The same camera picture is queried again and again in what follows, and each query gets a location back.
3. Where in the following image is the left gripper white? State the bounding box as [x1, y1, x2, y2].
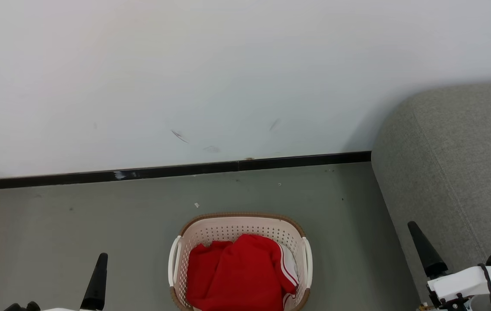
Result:
[40, 253, 108, 311]

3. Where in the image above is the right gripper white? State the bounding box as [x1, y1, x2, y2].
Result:
[408, 221, 491, 311]

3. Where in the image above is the red sports jersey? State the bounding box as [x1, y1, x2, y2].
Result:
[186, 234, 300, 311]

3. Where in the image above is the grey fabric sofa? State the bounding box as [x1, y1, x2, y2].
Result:
[371, 80, 491, 311]

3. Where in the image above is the cream perforated laundry basket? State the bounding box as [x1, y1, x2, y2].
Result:
[168, 212, 314, 311]

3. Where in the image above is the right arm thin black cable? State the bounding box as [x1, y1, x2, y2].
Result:
[478, 263, 491, 304]

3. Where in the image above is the black wall baseboard strip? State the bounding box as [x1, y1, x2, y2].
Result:
[0, 151, 372, 192]

